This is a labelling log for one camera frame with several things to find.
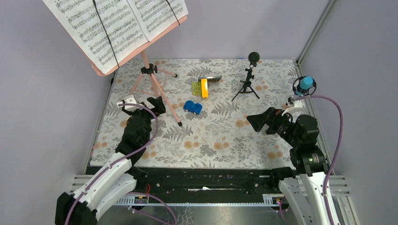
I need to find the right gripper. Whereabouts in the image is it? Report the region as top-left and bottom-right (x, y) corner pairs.
(246, 106), (300, 147)

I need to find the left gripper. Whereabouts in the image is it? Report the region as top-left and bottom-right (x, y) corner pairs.
(122, 96), (165, 143)

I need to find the pink music stand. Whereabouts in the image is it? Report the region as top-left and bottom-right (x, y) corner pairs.
(90, 16), (187, 127)

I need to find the sheet music page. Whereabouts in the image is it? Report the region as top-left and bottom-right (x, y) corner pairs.
(128, 0), (188, 41)
(44, 0), (148, 74)

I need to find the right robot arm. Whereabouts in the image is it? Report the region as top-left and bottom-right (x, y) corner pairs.
(247, 107), (341, 225)

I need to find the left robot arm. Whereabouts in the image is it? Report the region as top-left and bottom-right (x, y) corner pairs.
(55, 95), (166, 225)

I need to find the blue toy car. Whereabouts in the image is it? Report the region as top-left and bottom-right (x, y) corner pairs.
(183, 100), (203, 115)

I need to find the green toy grid piece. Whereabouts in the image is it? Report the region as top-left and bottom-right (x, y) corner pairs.
(191, 82), (201, 96)

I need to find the floral table cloth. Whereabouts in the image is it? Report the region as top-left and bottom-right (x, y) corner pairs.
(90, 59), (322, 170)

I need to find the yellow toy block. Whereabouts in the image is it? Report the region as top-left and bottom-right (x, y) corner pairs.
(200, 78), (209, 98)

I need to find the blue microphone on tripod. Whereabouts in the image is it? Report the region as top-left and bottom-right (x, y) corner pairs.
(292, 76), (317, 97)

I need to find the black microphone on tripod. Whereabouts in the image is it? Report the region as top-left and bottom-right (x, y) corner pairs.
(231, 52), (260, 102)

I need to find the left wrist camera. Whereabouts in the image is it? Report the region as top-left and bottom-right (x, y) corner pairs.
(116, 94), (138, 112)

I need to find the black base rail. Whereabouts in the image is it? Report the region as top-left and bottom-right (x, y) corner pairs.
(85, 166), (299, 204)

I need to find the white slotted cable duct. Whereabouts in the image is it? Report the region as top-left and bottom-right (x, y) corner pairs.
(115, 194), (285, 208)

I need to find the black right page holder wire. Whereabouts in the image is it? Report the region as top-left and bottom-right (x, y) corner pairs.
(165, 0), (181, 26)

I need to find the black page holder wire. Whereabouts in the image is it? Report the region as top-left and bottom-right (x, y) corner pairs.
(165, 0), (181, 26)
(92, 0), (120, 68)

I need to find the black left page holder wire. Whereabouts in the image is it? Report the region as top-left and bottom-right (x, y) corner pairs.
(92, 0), (120, 68)

